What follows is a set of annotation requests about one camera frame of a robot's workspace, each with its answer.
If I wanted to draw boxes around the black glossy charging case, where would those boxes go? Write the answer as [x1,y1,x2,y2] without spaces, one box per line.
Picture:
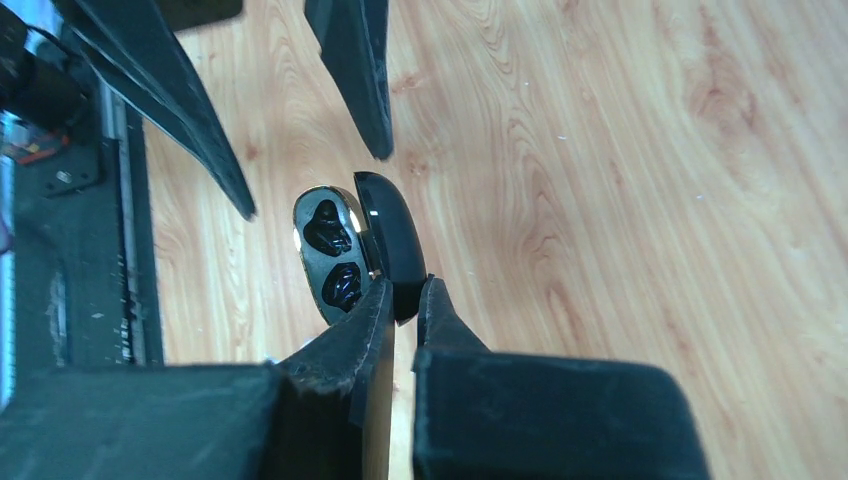
[293,171,428,325]

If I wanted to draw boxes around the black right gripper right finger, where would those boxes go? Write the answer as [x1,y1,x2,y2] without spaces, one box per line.
[412,277,710,479]

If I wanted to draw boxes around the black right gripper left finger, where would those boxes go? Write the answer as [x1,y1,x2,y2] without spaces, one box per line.
[1,279,394,479]

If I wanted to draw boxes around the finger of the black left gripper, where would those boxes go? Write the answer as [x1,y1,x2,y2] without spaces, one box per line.
[304,0,394,160]
[54,1,256,220]

